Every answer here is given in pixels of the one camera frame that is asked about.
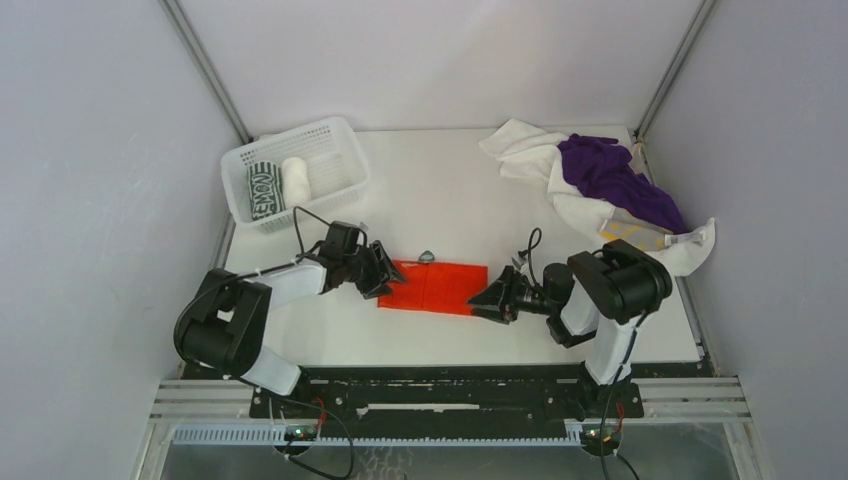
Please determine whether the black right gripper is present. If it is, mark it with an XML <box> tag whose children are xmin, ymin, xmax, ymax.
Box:
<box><xmin>467</xmin><ymin>263</ymin><xmax>556</xmax><ymax>322</ymax></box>

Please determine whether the grey yellow patterned towel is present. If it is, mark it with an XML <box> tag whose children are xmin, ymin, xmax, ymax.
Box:
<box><xmin>599</xmin><ymin>207</ymin><xmax>671</xmax><ymax>251</ymax></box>

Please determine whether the aluminium corner post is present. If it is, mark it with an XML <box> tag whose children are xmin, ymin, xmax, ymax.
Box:
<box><xmin>158</xmin><ymin>0</ymin><xmax>253</xmax><ymax>145</ymax></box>
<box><xmin>633</xmin><ymin>0</ymin><xmax>720</xmax><ymax>142</ymax></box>

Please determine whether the white slotted cable duct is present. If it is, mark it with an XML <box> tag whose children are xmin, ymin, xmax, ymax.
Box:
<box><xmin>171</xmin><ymin>423</ymin><xmax>600</xmax><ymax>447</ymax></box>

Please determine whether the purple towel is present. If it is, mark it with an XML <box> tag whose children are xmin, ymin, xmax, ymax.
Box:
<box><xmin>557</xmin><ymin>134</ymin><xmax>686</xmax><ymax>234</ymax></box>

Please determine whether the small white towel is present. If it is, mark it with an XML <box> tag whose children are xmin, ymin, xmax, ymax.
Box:
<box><xmin>478</xmin><ymin>119</ymin><xmax>568</xmax><ymax>181</ymax></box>

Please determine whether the orange towel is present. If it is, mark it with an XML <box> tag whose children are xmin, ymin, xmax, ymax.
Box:
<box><xmin>377</xmin><ymin>260</ymin><xmax>489</xmax><ymax>316</ymax></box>

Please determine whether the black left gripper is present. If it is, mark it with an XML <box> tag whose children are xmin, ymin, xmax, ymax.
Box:
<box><xmin>341</xmin><ymin>241</ymin><xmax>406</xmax><ymax>299</ymax></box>

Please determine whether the white plastic basket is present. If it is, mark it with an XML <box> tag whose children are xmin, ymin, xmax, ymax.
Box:
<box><xmin>221</xmin><ymin>117</ymin><xmax>371</xmax><ymax>234</ymax></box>

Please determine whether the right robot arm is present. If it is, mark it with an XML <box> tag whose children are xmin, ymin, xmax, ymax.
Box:
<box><xmin>467</xmin><ymin>239</ymin><xmax>672</xmax><ymax>416</ymax></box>

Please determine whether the aluminium corner post left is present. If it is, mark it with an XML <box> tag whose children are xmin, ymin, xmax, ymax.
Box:
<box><xmin>158</xmin><ymin>0</ymin><xmax>253</xmax><ymax>145</ymax></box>

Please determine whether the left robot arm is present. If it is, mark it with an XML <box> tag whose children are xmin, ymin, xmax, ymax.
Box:
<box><xmin>173</xmin><ymin>221</ymin><xmax>406</xmax><ymax>417</ymax></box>

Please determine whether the aluminium corner post right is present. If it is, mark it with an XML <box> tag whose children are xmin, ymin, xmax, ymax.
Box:
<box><xmin>633</xmin><ymin>0</ymin><xmax>720</xmax><ymax>142</ymax></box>

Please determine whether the rolled white towel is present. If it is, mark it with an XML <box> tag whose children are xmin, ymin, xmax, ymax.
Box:
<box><xmin>281</xmin><ymin>157</ymin><xmax>312</xmax><ymax>209</ymax></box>

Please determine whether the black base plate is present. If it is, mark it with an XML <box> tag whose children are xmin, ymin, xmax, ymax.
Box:
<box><xmin>249</xmin><ymin>364</ymin><xmax>645</xmax><ymax>436</ymax></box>

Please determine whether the large white towel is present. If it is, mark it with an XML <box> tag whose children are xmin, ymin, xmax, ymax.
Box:
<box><xmin>547</xmin><ymin>159</ymin><xmax>716</xmax><ymax>277</ymax></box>

